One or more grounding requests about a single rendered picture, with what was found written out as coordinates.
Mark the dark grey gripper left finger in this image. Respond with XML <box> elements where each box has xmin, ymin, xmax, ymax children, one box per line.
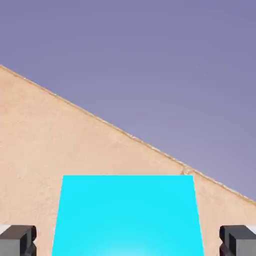
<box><xmin>0</xmin><ymin>224</ymin><xmax>38</xmax><ymax>256</ymax></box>

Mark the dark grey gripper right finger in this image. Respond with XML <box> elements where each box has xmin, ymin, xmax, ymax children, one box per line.
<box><xmin>219</xmin><ymin>224</ymin><xmax>256</xmax><ymax>256</ymax></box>

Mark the large cyan box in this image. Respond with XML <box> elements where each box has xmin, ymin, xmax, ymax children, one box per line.
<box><xmin>51</xmin><ymin>175</ymin><xmax>205</xmax><ymax>256</ymax></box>

